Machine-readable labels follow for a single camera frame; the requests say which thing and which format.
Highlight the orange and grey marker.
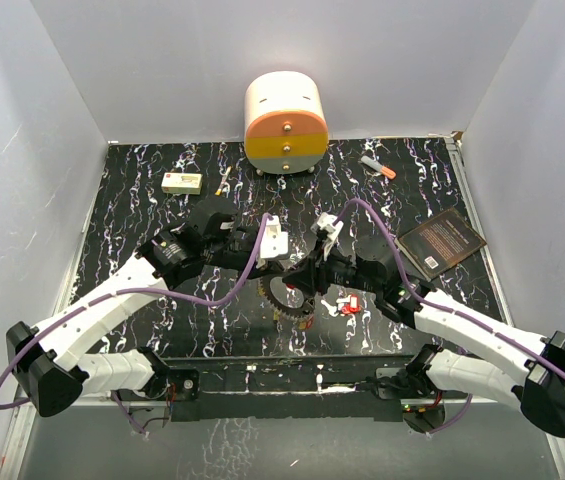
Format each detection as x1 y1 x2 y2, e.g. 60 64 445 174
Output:
360 156 397 180

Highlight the yellow and white pen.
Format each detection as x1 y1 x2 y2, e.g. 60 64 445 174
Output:
215 166 232 196

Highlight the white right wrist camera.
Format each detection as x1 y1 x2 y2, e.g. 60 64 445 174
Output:
311 212 343 260

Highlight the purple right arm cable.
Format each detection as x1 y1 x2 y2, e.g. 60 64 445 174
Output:
334 197 565 436

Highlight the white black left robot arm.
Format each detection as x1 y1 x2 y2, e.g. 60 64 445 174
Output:
3 197 279 417

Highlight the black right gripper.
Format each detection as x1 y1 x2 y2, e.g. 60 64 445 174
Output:
283 237 381 295

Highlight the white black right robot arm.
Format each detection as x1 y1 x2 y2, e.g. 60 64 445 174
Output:
283 240 565 438

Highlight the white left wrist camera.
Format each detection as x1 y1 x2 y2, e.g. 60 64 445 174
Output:
258 215 289 263

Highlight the round three-colour drawer cabinet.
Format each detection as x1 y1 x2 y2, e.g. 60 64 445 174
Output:
244 71 329 176

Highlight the dark paperback book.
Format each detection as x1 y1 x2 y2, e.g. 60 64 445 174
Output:
396 208 486 281

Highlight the white small cardboard box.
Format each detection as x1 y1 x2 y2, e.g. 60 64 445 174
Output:
161 172 203 195

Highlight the aluminium frame rail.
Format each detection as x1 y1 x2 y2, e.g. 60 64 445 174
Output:
0 382 565 479

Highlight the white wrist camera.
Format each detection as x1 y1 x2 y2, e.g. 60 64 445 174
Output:
258 215 289 263
311 212 343 260

